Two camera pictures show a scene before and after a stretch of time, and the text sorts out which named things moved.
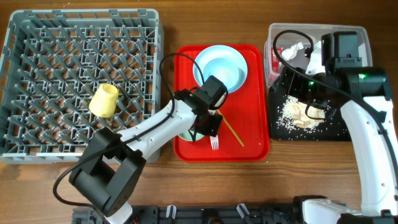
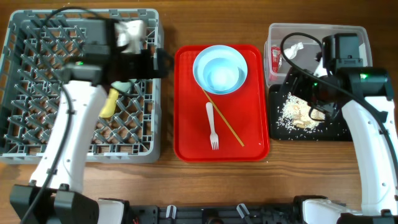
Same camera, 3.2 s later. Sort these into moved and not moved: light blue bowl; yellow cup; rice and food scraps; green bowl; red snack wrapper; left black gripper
Moved: left black gripper; green bowl
Not moved: yellow cup; rice and food scraps; red snack wrapper; light blue bowl
